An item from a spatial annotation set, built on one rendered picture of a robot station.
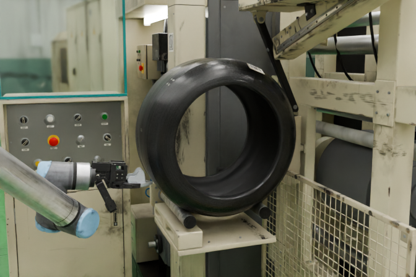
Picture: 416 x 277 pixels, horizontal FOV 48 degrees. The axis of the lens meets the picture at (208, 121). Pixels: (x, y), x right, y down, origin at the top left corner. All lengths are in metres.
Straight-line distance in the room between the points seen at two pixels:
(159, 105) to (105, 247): 1.01
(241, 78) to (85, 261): 1.23
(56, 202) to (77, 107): 0.89
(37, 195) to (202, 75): 0.62
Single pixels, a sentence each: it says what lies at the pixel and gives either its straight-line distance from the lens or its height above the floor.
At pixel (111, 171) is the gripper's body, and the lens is 1.56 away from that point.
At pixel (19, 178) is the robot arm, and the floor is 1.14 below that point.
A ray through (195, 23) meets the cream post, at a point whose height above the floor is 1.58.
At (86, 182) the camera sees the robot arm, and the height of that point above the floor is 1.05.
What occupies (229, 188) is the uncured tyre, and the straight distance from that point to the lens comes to 1.86.
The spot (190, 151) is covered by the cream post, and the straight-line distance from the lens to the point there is 1.92.
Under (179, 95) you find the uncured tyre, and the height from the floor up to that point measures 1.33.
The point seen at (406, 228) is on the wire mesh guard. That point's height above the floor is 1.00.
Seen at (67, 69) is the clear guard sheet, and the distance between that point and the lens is 2.16.
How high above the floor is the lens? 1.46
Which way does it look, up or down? 8 degrees down
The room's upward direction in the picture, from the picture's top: straight up
